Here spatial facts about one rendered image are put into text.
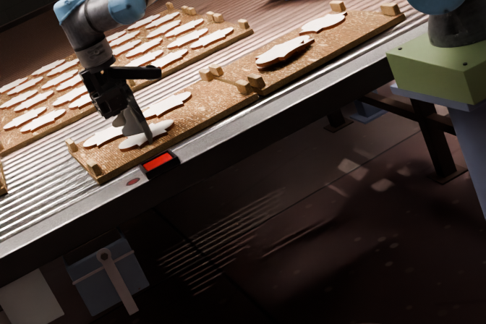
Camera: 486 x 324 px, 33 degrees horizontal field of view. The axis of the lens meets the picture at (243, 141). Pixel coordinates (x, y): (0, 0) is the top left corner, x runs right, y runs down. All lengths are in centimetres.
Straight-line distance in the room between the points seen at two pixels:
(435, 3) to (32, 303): 99
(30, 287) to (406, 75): 88
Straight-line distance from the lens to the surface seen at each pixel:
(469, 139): 175
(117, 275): 175
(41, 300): 178
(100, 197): 176
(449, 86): 160
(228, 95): 196
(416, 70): 167
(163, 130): 188
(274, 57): 200
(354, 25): 211
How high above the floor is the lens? 146
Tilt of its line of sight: 19 degrees down
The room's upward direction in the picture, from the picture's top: 24 degrees counter-clockwise
